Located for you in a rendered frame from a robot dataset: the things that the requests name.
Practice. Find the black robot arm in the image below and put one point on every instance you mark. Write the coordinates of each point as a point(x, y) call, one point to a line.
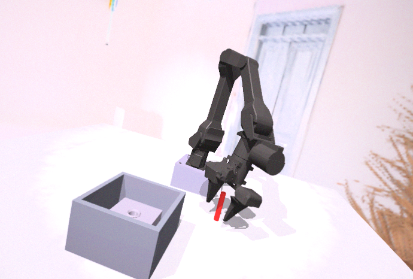
point(257, 142)

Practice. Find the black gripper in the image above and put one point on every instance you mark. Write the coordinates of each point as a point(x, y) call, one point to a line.
point(244, 197)

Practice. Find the red peg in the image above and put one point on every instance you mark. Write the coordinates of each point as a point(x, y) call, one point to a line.
point(219, 206)

